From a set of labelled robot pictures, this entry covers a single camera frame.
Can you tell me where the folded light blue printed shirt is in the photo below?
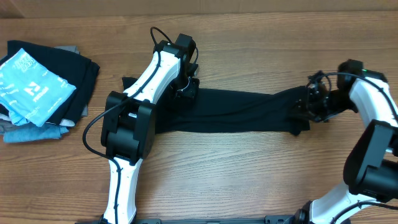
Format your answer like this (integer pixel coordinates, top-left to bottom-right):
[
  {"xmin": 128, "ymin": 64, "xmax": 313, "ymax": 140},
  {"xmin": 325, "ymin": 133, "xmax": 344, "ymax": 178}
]
[{"xmin": 1, "ymin": 49, "xmax": 76, "ymax": 127}]

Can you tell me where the folded blue heather shirt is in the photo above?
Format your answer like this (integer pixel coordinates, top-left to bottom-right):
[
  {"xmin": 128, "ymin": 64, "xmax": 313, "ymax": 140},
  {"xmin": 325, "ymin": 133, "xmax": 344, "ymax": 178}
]
[{"xmin": 3, "ymin": 123, "xmax": 69, "ymax": 143}]

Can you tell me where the black t-shirt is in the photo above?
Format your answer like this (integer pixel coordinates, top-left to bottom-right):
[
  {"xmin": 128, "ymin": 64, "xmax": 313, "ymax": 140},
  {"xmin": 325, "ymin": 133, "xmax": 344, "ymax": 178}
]
[{"xmin": 121, "ymin": 76, "xmax": 311, "ymax": 137}]

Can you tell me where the folded black shirt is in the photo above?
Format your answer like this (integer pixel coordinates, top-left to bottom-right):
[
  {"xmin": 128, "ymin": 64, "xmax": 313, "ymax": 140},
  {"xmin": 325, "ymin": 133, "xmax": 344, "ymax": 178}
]
[{"xmin": 1, "ymin": 40, "xmax": 100, "ymax": 124}]

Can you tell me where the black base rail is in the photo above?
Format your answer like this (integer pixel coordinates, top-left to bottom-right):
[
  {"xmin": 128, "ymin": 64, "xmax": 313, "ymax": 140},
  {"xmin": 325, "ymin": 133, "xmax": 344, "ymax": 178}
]
[{"xmin": 74, "ymin": 214, "xmax": 312, "ymax": 224}]

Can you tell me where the folded white grey garment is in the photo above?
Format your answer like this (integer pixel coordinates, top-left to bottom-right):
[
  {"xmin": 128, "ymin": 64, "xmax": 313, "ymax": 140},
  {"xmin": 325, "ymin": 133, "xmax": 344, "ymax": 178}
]
[{"xmin": 1, "ymin": 114, "xmax": 75, "ymax": 134}]

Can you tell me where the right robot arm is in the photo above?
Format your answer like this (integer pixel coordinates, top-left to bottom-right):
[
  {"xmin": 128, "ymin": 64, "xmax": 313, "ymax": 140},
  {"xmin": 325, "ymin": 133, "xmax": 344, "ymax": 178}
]
[{"xmin": 286, "ymin": 59, "xmax": 397, "ymax": 224}]

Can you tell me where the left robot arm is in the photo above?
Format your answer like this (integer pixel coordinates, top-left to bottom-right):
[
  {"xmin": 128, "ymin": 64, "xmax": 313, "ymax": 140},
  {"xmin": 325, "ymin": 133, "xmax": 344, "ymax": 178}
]
[{"xmin": 100, "ymin": 34, "xmax": 199, "ymax": 223}]

